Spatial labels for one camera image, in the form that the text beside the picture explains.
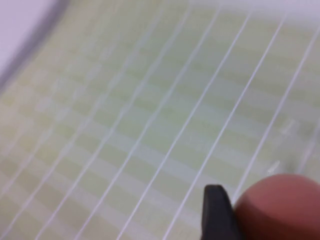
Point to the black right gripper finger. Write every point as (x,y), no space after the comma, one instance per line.
(216,215)

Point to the red-orange ball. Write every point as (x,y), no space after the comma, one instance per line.
(277,210)

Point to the green checkered tablecloth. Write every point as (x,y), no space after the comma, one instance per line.
(150,125)

